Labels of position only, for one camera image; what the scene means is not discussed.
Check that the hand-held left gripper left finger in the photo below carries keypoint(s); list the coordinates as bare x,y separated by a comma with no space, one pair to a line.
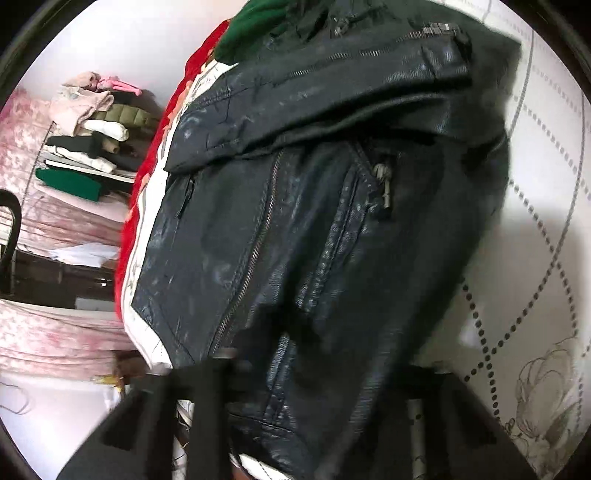
207,415

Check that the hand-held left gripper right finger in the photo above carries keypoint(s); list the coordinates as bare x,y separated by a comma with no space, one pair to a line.
461,438

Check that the black leather jacket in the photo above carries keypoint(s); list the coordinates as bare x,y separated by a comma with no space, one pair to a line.
300,207

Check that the stack of folded clothes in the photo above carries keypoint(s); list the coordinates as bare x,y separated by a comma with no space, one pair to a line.
87,124

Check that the pink floral cloth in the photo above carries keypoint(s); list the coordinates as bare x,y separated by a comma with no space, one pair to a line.
55,332

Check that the red and white garment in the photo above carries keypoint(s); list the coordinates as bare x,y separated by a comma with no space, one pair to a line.
127,258

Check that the white paper sheet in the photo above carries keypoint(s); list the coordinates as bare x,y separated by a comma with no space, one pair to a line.
83,253

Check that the white quilted mattress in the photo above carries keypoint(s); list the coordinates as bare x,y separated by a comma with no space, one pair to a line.
545,230

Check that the black chair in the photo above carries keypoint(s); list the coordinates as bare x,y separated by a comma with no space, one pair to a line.
13,240

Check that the dark green garment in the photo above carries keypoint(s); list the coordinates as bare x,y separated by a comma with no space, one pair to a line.
244,27

